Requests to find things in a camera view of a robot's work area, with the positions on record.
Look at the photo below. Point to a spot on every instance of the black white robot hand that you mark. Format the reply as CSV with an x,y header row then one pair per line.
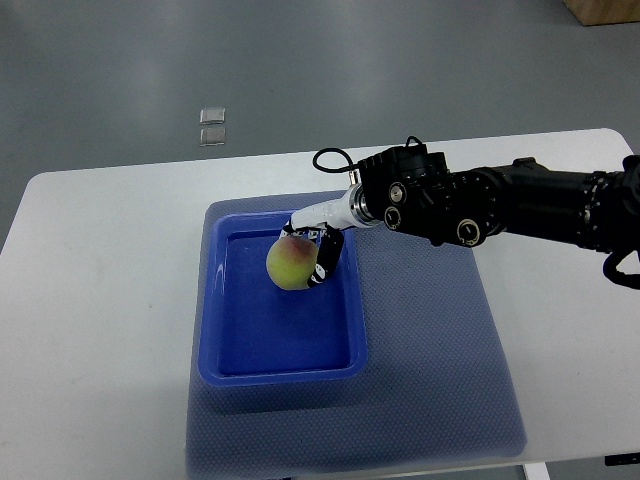
x,y
324,223

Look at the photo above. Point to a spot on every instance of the green red peach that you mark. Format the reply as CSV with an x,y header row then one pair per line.
x,y
291,261

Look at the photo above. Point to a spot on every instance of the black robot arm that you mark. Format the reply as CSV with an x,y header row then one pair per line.
x,y
412,191

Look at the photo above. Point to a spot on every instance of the upper metal floor plate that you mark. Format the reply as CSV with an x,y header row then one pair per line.
x,y
212,115

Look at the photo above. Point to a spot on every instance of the blue plastic tray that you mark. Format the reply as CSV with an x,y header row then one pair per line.
x,y
252,333

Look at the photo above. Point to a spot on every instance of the blue grey textured mat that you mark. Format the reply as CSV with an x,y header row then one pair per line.
x,y
436,388

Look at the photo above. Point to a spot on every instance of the white table leg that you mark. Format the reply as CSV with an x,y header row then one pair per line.
x,y
536,471

